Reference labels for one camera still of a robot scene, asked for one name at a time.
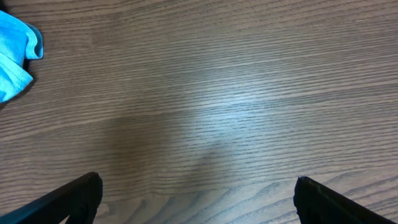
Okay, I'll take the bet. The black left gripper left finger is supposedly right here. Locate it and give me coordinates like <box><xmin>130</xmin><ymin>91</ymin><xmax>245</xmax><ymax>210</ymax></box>
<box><xmin>1</xmin><ymin>172</ymin><xmax>103</xmax><ymax>224</ymax></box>

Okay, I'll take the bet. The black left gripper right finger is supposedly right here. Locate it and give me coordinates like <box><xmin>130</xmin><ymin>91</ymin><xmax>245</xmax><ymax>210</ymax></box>
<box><xmin>294</xmin><ymin>176</ymin><xmax>395</xmax><ymax>224</ymax></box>

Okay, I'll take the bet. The light blue t-shirt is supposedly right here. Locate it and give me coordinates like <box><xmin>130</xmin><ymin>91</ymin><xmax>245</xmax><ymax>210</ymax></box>
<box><xmin>1</xmin><ymin>11</ymin><xmax>44</xmax><ymax>103</ymax></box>

